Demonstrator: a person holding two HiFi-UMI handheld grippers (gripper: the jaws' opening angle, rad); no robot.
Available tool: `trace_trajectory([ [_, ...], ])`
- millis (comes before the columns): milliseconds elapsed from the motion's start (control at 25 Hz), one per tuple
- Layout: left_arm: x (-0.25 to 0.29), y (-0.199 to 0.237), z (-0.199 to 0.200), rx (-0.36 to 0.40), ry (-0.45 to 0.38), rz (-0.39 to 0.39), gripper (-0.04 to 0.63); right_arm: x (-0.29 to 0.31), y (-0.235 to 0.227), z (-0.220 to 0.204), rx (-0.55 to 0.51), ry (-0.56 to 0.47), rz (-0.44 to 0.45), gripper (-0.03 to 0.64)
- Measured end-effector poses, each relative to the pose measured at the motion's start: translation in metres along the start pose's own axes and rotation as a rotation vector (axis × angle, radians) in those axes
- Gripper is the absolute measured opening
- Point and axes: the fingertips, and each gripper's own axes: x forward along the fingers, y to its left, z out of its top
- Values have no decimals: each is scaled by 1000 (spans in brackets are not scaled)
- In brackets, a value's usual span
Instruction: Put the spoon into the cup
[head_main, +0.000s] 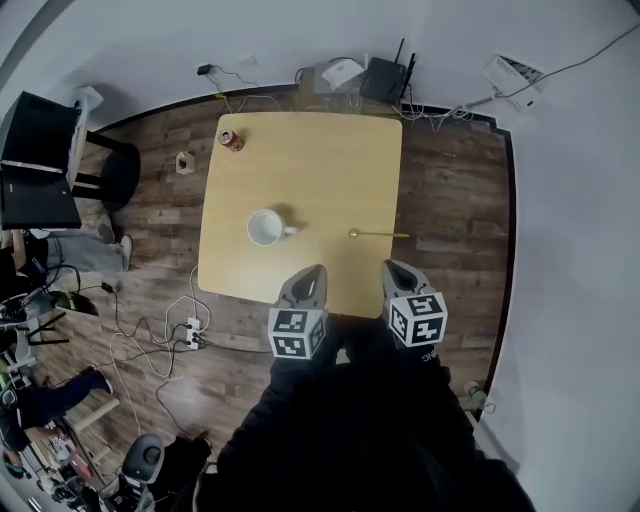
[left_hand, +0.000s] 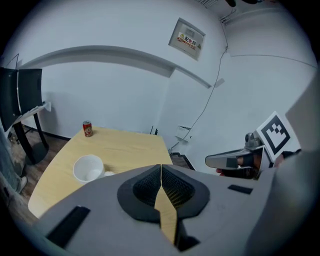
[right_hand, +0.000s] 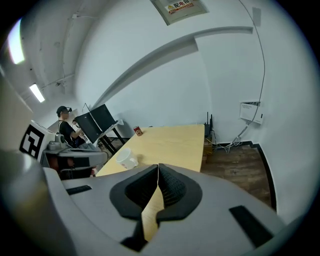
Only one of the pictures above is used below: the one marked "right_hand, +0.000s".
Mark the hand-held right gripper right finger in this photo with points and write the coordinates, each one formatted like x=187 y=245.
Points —
x=220 y=200

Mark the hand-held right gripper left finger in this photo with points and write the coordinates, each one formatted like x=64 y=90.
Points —
x=100 y=200

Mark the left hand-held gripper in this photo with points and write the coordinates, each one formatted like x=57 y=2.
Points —
x=31 y=140

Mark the white cup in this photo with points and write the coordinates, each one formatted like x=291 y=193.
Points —
x=126 y=158

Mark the black flat panel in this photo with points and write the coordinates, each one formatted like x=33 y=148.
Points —
x=87 y=127
x=103 y=116

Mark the red drink can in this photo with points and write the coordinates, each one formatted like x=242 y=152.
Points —
x=138 y=131

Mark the black router with antennas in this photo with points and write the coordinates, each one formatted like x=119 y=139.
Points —
x=208 y=127

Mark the long ceiling light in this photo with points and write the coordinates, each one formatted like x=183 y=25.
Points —
x=37 y=92
x=16 y=42

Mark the white wall junction box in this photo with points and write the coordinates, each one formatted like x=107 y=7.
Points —
x=251 y=112

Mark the wall electrical panel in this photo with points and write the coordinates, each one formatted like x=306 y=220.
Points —
x=180 y=11

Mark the white wall cover plate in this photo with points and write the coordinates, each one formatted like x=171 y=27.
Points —
x=256 y=16

